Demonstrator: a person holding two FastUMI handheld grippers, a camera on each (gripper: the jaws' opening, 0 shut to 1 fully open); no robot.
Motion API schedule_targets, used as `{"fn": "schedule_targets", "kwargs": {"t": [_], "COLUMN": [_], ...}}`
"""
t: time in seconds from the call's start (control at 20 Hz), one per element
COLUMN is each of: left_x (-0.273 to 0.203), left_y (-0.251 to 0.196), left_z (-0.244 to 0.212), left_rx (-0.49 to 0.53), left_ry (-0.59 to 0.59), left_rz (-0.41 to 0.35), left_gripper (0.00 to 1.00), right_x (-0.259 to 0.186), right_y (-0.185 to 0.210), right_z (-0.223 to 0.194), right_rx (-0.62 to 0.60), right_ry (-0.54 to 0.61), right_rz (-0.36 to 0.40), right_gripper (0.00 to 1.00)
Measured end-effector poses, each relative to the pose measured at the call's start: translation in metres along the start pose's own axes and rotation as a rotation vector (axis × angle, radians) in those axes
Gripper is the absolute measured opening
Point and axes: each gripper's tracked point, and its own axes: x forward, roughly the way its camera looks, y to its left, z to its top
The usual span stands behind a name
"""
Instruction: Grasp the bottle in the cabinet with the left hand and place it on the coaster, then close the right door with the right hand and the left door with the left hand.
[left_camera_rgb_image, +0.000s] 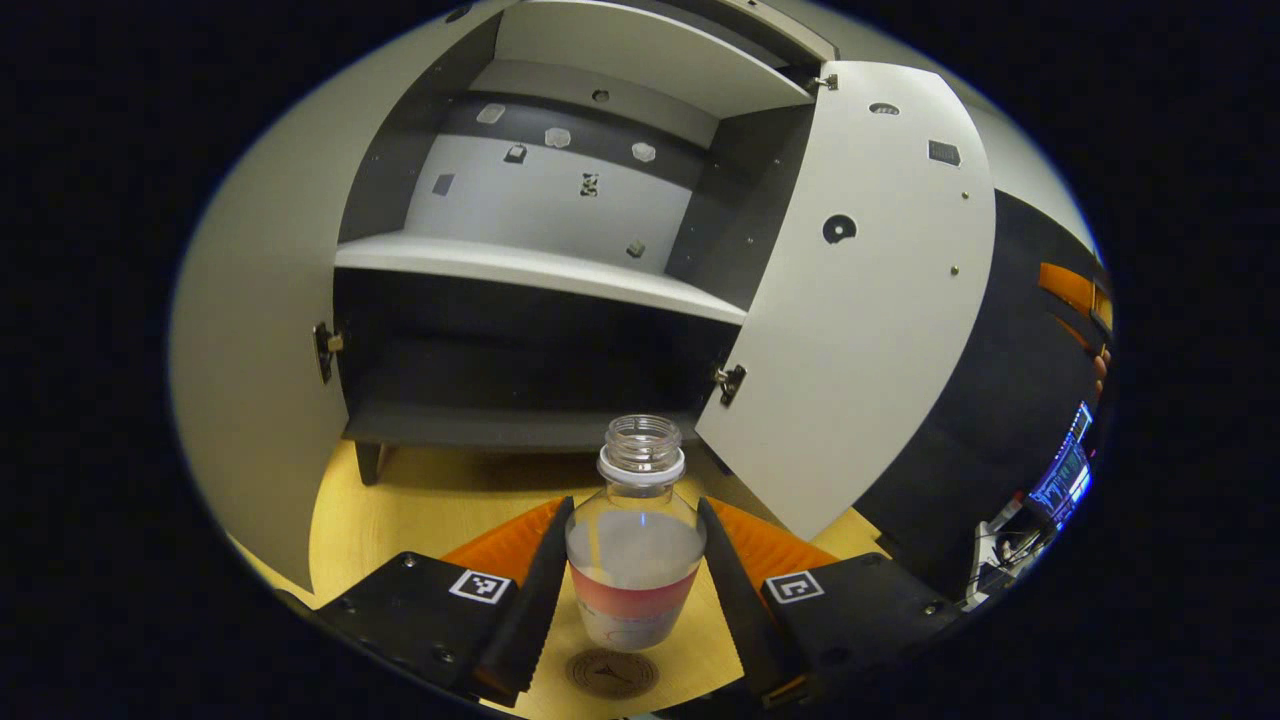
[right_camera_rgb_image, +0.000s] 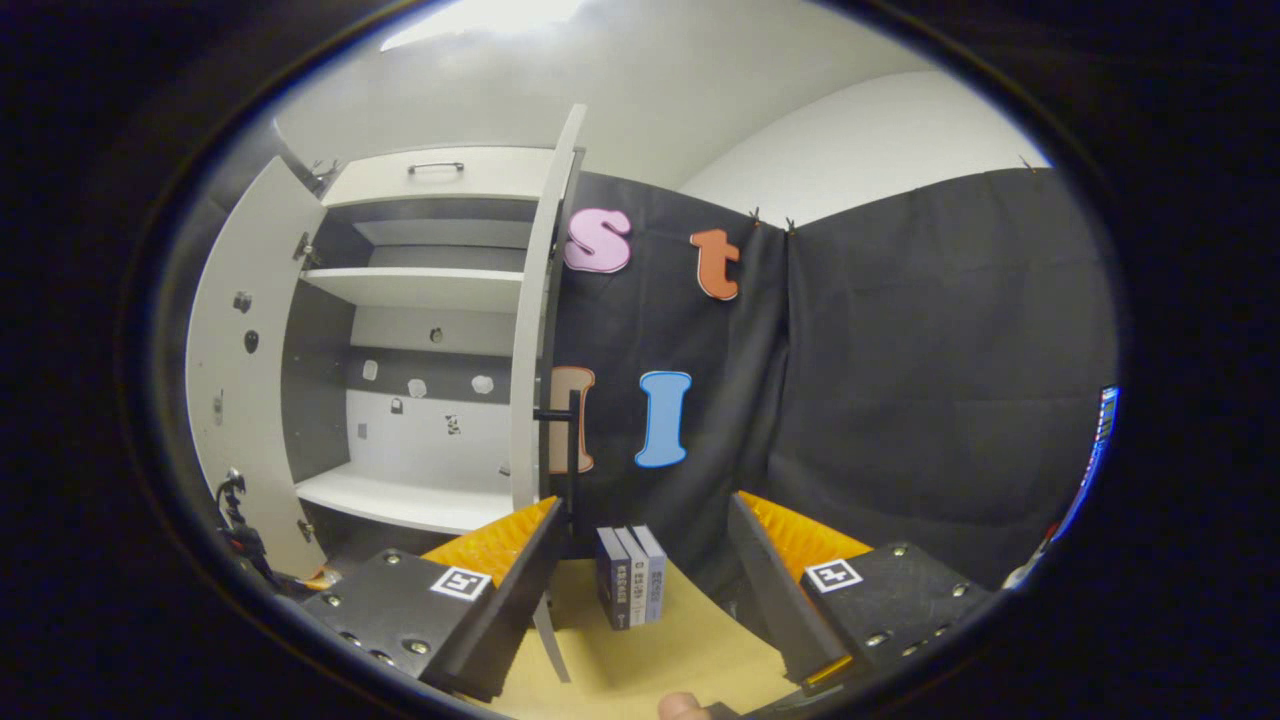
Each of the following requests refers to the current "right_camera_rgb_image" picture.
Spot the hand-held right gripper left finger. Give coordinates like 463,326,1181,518
300,495,567,704

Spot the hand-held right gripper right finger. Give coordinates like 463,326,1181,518
727,490,993,691

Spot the white cabinet door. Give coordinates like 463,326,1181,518
508,103,591,686
185,155,329,581

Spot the white and grey cabinet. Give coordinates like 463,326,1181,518
280,145,561,561

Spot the white cabinet shelf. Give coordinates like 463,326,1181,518
300,265,526,314

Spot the white cabinet drawer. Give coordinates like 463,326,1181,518
320,146,557,208

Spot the dark blue book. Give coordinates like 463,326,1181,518
595,527,633,631

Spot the white spine book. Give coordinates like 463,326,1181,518
613,527,651,626

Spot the light blue book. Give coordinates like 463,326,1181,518
632,524,668,623

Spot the black backdrop cloth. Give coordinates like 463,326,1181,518
545,165,1121,601

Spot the black door handle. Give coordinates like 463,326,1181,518
533,390,583,546

